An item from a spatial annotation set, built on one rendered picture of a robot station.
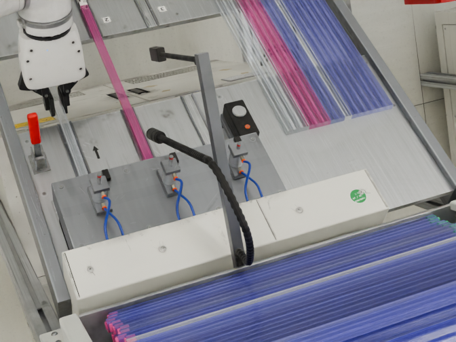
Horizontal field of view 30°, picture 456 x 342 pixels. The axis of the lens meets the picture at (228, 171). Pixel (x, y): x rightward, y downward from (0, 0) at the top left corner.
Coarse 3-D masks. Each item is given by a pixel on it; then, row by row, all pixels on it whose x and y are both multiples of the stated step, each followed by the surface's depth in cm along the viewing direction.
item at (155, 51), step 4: (152, 48) 134; (156, 48) 132; (160, 48) 132; (152, 52) 134; (156, 52) 132; (152, 56) 135; (156, 56) 133; (152, 60) 136; (156, 60) 133; (160, 60) 132; (164, 60) 132
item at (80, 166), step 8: (56, 96) 145; (56, 104) 144; (56, 112) 143; (64, 112) 143; (64, 120) 142; (64, 128) 141; (64, 136) 141; (72, 136) 140; (72, 144) 139; (72, 152) 138; (80, 160) 138; (80, 168) 137
